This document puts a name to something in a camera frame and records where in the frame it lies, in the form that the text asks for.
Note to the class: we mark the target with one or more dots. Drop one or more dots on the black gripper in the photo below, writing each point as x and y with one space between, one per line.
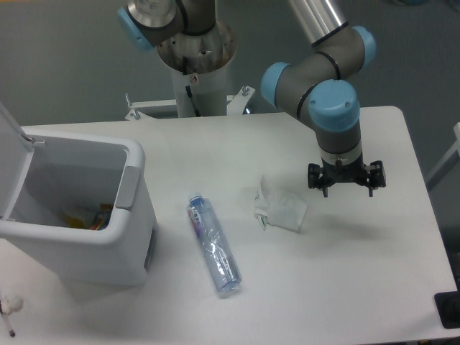
318 177

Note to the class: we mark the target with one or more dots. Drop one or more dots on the clear plastic water bottle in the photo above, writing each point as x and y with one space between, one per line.
221 263

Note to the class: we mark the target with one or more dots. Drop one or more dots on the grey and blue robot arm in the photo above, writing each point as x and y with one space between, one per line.
315 91

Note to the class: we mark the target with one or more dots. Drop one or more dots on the colourful trash in can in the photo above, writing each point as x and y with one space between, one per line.
79 217

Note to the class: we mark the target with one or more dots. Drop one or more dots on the white open trash can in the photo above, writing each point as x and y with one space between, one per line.
77 203

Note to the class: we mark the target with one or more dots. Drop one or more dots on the black object at table corner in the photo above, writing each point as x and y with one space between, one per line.
447 304

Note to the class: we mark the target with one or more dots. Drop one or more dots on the white frame at right edge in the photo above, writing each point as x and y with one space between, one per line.
446 163

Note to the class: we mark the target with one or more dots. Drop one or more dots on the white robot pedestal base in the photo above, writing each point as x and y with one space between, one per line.
200 69

